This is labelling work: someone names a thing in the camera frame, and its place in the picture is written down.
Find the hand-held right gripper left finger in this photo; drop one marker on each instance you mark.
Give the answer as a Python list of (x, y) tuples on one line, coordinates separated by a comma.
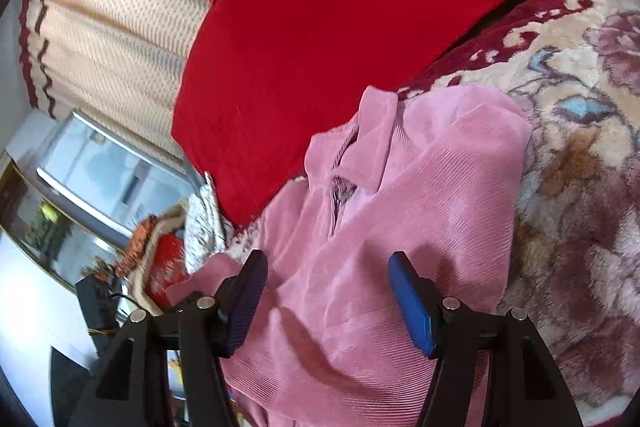
[(247, 302)]

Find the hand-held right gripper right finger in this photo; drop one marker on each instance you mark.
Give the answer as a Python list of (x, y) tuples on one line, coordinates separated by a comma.
[(412, 307)]

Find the red bag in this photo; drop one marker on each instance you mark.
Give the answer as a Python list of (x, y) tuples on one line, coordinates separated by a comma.
[(167, 267)]

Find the white patterned cloth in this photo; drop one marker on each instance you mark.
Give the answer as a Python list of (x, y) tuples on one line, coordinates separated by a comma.
[(202, 227)]

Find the orange patterned cloth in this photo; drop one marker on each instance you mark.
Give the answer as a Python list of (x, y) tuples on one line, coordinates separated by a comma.
[(137, 247)]

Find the black box device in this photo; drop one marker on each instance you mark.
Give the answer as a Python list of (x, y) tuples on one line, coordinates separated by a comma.
[(97, 302)]

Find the floral plush blanket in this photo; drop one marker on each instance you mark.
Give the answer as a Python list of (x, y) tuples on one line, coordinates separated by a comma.
[(575, 207)]

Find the black flat panel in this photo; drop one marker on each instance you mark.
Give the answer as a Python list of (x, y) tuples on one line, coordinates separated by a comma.
[(67, 372)]

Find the window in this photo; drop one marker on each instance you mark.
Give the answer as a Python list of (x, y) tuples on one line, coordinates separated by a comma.
[(100, 162)]

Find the gold framed glass cabinet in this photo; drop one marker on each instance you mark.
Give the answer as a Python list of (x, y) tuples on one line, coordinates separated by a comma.
[(40, 217)]

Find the red quilt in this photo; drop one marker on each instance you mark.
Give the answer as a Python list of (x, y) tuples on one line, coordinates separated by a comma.
[(350, 32)]

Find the beige curtain with maroon trim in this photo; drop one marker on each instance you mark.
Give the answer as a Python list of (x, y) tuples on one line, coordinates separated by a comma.
[(115, 22)]

